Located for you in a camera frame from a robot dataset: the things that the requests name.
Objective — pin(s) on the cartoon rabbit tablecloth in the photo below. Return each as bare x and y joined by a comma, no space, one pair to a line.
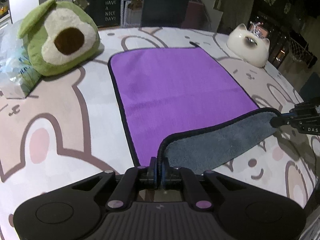
69,127

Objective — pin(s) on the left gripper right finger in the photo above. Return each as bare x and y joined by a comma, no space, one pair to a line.
164,173

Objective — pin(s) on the black have a nice day cloth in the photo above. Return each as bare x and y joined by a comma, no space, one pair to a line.
105,13

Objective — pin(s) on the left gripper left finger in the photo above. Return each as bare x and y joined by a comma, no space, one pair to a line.
152,173

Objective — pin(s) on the clear plastic tissue pack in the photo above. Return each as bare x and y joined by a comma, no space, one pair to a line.
18,77

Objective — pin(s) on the maroon cushion chair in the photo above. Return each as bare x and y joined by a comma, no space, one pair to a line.
195,16

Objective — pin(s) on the white cat ceramic holder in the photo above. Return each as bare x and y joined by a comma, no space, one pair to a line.
248,46

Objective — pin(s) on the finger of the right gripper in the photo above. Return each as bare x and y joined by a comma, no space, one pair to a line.
283,120

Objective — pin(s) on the purple and grey towel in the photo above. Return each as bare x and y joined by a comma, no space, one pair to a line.
180,105

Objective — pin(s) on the dark blue chair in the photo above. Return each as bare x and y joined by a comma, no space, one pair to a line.
163,13

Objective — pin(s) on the green avocado plush toy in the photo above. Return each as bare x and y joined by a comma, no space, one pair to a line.
58,36

